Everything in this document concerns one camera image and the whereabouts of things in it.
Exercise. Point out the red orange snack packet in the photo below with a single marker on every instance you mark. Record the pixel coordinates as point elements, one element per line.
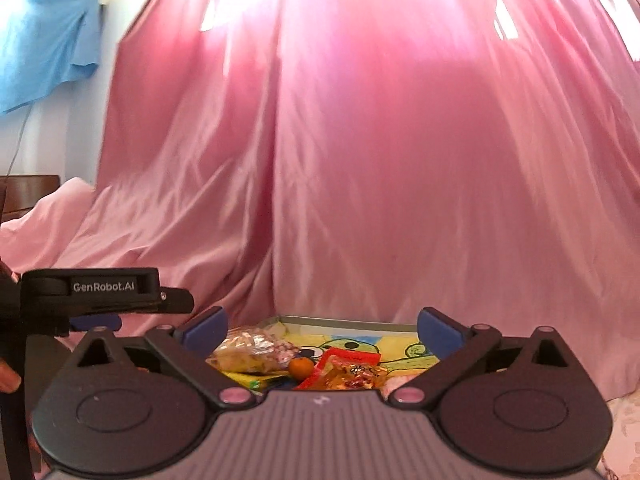
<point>341,369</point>

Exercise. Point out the grey cartoon snack tray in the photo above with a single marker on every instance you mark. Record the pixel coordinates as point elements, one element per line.
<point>401,352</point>

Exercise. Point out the floral pink tablecloth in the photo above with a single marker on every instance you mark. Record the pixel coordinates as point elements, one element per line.
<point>621,457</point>

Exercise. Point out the pink satin drape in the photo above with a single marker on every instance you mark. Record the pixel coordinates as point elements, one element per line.
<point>366,158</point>

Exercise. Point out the orange tangerine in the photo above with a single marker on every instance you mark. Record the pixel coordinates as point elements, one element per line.
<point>300,368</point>

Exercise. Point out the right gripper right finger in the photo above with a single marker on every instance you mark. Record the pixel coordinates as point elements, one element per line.
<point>459,349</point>

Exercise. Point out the brown wooden furniture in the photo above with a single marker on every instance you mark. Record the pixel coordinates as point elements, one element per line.
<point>19,194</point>

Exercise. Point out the clear bag of snacks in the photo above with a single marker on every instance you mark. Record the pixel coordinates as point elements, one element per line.
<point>252,350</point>

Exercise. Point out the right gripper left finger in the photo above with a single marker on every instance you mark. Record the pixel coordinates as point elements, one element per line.
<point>205,339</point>

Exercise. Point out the blue cloth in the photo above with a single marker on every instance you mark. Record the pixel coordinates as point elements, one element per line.
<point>45,43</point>

